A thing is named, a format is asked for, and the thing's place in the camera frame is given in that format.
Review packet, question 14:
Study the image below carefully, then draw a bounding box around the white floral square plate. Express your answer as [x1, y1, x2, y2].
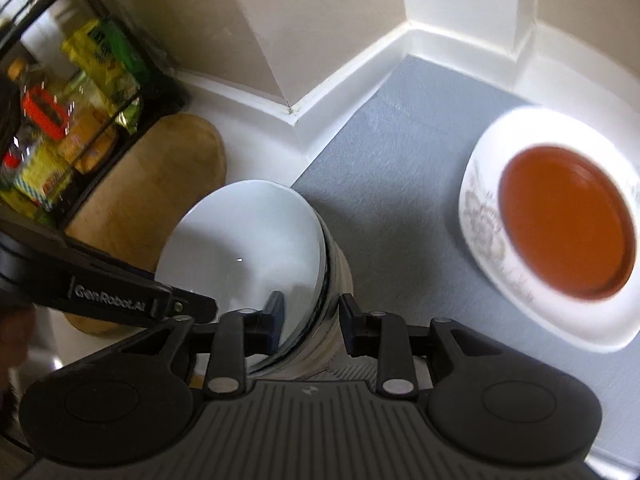
[459, 105, 639, 352]

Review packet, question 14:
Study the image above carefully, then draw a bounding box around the brown round plate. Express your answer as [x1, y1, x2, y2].
[498, 145, 637, 300]

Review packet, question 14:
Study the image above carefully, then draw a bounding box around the yellow food packet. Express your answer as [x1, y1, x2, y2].
[13, 140, 73, 211]

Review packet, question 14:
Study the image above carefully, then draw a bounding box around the yellow green snack packet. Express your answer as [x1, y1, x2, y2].
[61, 18, 149, 134]

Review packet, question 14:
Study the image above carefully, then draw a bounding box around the person's hand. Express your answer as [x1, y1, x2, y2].
[0, 304, 36, 391]

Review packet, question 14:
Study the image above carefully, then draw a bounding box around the red lidded container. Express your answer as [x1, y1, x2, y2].
[22, 86, 70, 142]

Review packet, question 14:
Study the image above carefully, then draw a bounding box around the white bowl stack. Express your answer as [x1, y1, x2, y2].
[155, 180, 354, 379]

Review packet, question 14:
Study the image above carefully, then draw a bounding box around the black wire rack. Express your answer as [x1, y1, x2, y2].
[1, 0, 186, 228]

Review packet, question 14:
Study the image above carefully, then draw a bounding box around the wooden cutting board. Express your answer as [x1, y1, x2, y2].
[63, 112, 228, 337]

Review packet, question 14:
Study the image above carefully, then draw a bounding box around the grey shelf liner mat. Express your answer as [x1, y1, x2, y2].
[295, 56, 639, 467]

